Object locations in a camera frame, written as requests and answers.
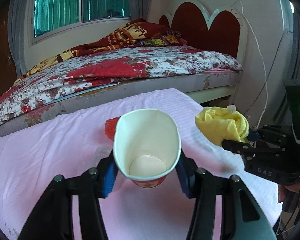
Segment yellow cloth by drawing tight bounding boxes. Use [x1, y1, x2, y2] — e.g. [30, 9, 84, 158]
[195, 107, 249, 146]

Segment red white paper cup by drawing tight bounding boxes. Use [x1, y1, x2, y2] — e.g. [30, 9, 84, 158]
[113, 108, 181, 189]

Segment clear crumpled plastic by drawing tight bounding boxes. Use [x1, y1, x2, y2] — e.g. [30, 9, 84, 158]
[89, 145, 113, 167]

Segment red heart headboard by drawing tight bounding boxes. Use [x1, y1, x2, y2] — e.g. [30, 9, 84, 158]
[159, 0, 248, 63]

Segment red plastic wrapper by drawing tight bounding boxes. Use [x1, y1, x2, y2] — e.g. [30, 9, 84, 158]
[104, 116, 120, 141]

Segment floral red white quilt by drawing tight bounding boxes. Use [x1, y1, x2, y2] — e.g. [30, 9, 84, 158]
[0, 46, 243, 125]

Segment red yellow blanket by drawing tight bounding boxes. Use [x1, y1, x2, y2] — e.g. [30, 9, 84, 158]
[16, 18, 186, 82]

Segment window with green curtain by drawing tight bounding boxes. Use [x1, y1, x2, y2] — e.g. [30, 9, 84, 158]
[33, 0, 130, 38]

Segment white hanging cable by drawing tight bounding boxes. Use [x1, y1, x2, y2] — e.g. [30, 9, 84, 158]
[222, 0, 269, 128]

